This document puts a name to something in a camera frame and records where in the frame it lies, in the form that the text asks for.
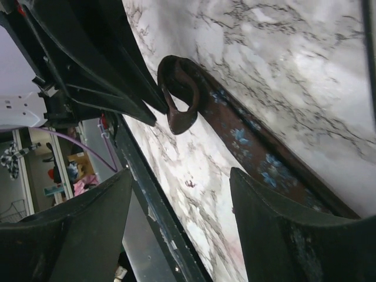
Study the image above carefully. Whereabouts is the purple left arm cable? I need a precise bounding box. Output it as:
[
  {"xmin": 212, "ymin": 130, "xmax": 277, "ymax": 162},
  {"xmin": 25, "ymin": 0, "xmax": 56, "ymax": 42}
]
[{"xmin": 32, "ymin": 117, "xmax": 118, "ymax": 173}]

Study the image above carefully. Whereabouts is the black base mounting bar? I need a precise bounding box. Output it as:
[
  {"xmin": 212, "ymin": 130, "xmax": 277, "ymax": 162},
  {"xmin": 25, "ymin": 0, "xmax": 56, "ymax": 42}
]
[{"xmin": 111, "ymin": 115, "xmax": 211, "ymax": 281}]

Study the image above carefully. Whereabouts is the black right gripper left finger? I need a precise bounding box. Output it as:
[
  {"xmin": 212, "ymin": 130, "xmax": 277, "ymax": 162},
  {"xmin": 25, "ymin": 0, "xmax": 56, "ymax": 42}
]
[{"xmin": 1, "ymin": 169, "xmax": 132, "ymax": 281}]

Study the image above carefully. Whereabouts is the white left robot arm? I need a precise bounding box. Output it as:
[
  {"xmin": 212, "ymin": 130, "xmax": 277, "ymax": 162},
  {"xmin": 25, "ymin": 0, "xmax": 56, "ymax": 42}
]
[{"xmin": 1, "ymin": 1, "xmax": 167, "ymax": 130}]

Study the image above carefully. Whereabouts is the dark brown blue floral tie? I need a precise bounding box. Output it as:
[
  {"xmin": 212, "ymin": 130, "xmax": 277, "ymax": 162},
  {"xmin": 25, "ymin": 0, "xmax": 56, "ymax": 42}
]
[{"xmin": 157, "ymin": 55, "xmax": 359, "ymax": 219}]

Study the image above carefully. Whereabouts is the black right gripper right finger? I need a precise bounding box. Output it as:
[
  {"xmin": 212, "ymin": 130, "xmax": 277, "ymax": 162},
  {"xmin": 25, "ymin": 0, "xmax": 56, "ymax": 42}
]
[{"xmin": 230, "ymin": 167, "xmax": 375, "ymax": 281}]

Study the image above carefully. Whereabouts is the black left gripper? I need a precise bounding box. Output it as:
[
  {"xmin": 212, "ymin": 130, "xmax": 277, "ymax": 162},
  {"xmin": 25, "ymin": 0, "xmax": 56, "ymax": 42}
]
[{"xmin": 1, "ymin": 1, "xmax": 167, "ymax": 128}]

